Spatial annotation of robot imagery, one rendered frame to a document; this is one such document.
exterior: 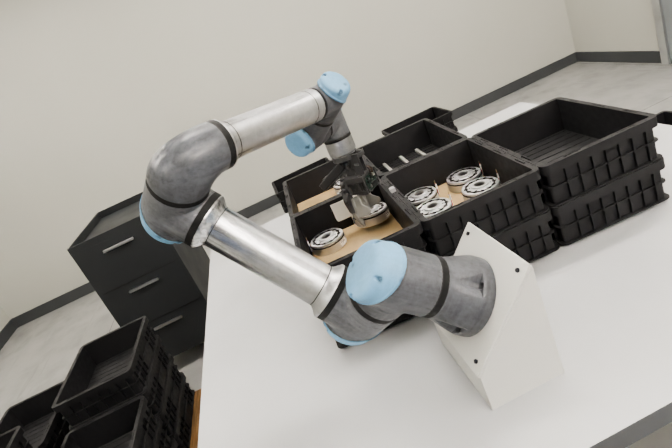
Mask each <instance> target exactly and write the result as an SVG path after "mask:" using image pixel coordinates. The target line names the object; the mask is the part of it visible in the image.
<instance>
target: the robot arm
mask: <svg viewBox="0 0 672 448"><path fill-rule="evenodd" d="M350 90H351V88H350V84H349V82H348V81H347V79H346V78H344V77H343V76H342V75H340V74H338V73H336V72H332V71H328V72H325V73H323V74H322V75H321V77H320V79H318V80H317V84H316V85H315V86H313V87H311V88H308V89H306V90H303V91H301V92H298V93H295V94H293V95H290V96H287V97H285V98H282V99H279V100H277V101H274V102H272V103H269V104H266V105H264V106H261V107H258V108H256V109H253V110H251V111H248V112H245V113H243V114H240V115H237V116H235V117H232V118H229V119H227V120H224V121H222V122H220V121H218V120H215V119H212V120H209V121H206V122H203V123H201V124H198V125H196V126H193V127H191V128H189V129H187V130H185V131H183V132H182V133H180V134H178V135H176V136H175V137H173V138H172V139H170V140H169V141H167V142H166V143H165V144H164V145H162V146H161V147H160V148H159V149H158V150H157V151H156V152H155V153H154V155H153V156H152V158H151V159H150V161H149V164H148V166H147V170H146V179H145V184H144V189H143V194H142V196H141V199H140V219H141V223H142V225H143V227H144V229H145V230H146V232H147V233H148V234H149V235H150V236H151V237H153V238H154V239H156V240H158V241H160V242H162V243H166V244H173V243H177V244H180V243H185V244H187V245H188V246H190V247H192V248H193V247H197V246H201V245H205V246H207V247H208V248H210V249H212V250H214V251H216V252H217V253H219V254H221V255H223V256H224V257H226V258H228V259H230V260H231V261H233V262H235V263H237V264H239V265H240V266H242V267H244V268H246V269H247V270H249V271H251V272H253V273H255V274H256V275H258V276H260V277H262V278H263V279H265V280H267V281H269V282H271V283H272V284H274V285H276V286H278V287H279V288H281V289H283V290H285V291H287V292H288V293H290V294H292V295H294V296H295V297H297V298H299V299H301V300H302V301H304V302H306V303H308V304H310V305H311V307H312V310H313V314H314V316H315V317H317V318H318V319H320V320H322V321H323V324H324V326H325V327H326V328H327V330H326V331H327V332H328V334H329V335H330V336H331V337H332V338H334V339H335V340H336V341H338V342H340V343H342V344H345V345H351V346H355V345H361V344H364V343H366V342H368V341H370V340H372V339H374V338H375V337H377V336H378V335H379V334H380V333H381V332H382V330H384V329H385V328H386V327H387V326H388V325H390V324H391V323H392V322H393V321H394V320H396V319H397V318H398V317H399V316H400V315H402V314H404V313H406V314H411V315H415V316H419V317H424V318H428V319H430V320H432V321H433V322H435V323H436V324H438V325H439V326H441V327H442V328H444V329H445V330H447V331H448V332H450V333H452V334H454V335H458V336H463V337H471V336H474V335H476V334H477V333H479V332H480V331H481V330H482V329H483V328H484V327H485V325H486V324H487V322H488V321H489V319H490V317H491V314H492V312H493V309H494V305H495V300H496V279H495V275H494V272H493V269H492V267H491V266H490V264H489V263H488V262H487V261H486V260H485V259H483V258H480V257H476V256H473V255H459V256H446V257H442V256H438V255H434V254H431V253H427V252H424V251H420V250H416V249H413V248H409V247H406V246H402V245H399V244H397V243H395V242H392V241H382V240H370V241H367V242H366V243H364V244H363V245H362V246H360V247H359V249H358V250H357V251H356V252H355V254H354V256H353V260H352V262H350V264H349V267H347V266H345V265H343V264H342V265H338V266H334V267H331V266H329V265H328V264H326V263H324V262H322V261H321V260H319V259H317V258H315V257H314V256H312V255H310V254H308V253H307V252H305V251H303V250H301V249H300V248H298V247H296V246H294V245H293V244H291V243H289V242H287V241H286V240H284V239H282V238H280V237H279V236H277V235H275V234H273V233H272V232H270V231H268V230H266V229H265V228H263V227H261V226H259V225H258V224H256V223H254V222H252V221H250V220H249V219H247V218H245V217H243V216H242V215H240V214H238V213H236V212H235V211H233V210H231V209H229V208H228V207H227V206H226V202H225V198H224V196H223V195H221V194H219V193H217V192H216V191H214V190H212V189H211V187H212V185H213V183H214V181H215V180H216V179H217V178H218V177H219V176H220V175H221V174H222V173H223V172H224V171H226V170H228V169H230V168H232V167H234V166H235V165H236V163H237V160H238V159H239V158H241V157H243V156H245V155H247V154H249V153H251V152H254V151H256V150H258V149H260V148H262V147H264V146H267V145H269V144H271V143H273V142H275V141H277V140H279V139H282V138H284V137H285V144H286V146H287V148H288V150H289V151H290V152H291V153H292V154H294V155H295V156H298V157H305V156H307V155H308V154H310V153H313V152H314V151H315V150H316V149H317V148H318V147H319V146H321V145H322V144H323V143H324V144H325V146H326V149H327V151H328V153H329V156H330V157H331V158H332V160H333V163H334V164H337V165H336V166H335V167H334V169H333V170H332V171H331V172H330V173H329V174H328V175H327V176H325V177H324V178H323V181H322V183H321V184H320V187H321V188H322V189H323V190H324V191H326V190H327V189H329V188H332V187H333V186H334V185H335V183H336V181H337V180H338V179H339V178H340V187H341V193H342V197H343V201H344V204H345V206H346V207H347V209H348V210H349V212H350V213H351V214H352V215H353V217H354V218H355V219H356V220H357V221H358V222H359V223H360V224H361V225H362V226H366V225H365V222H364V219H363V217H365V216H367V215H369V214H371V209H372V206H374V205H376V204H378V203H380V202H381V198H380V197H379V196H376V195H372V194H371V193H370V192H371V191H372V190H373V189H374V188H375V187H376V186H377V185H378V183H380V180H379V178H378V175H377V173H376V170H375V168H374V165H373V166H369V165H367V167H366V165H365V162H364V160H363V157H362V155H363V154H364V153H365V152H364V150H363V149H358V150H357V149H356V145H355V142H354V140H353V137H352V135H351V132H350V130H349V127H348V125H347V122H346V120H345V117H344V115H343V113H342V106H343V105H344V103H346V99H347V97H348V95H349V93H350ZM353 195H357V196H355V197H354V198H353Z"/></svg>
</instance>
